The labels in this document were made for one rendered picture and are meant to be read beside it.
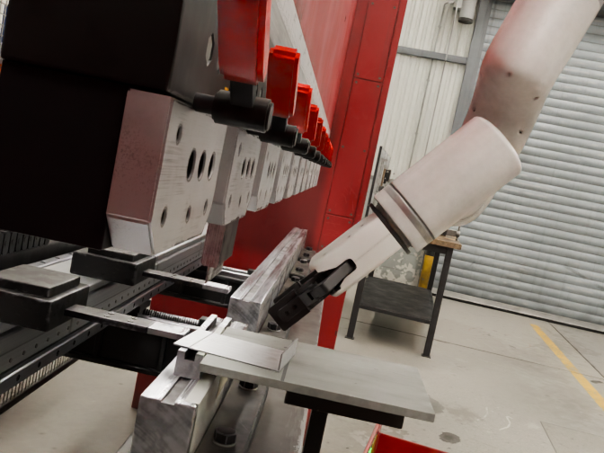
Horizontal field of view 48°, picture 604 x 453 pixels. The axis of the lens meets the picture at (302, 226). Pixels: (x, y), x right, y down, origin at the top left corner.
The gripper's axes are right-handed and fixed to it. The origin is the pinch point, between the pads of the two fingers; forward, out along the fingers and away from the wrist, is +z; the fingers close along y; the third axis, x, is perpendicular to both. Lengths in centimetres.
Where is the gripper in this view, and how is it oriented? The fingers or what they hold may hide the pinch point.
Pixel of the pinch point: (289, 306)
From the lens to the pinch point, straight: 82.0
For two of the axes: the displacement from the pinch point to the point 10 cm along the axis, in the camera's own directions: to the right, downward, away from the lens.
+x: 6.2, 7.8, 0.2
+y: -0.6, 0.8, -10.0
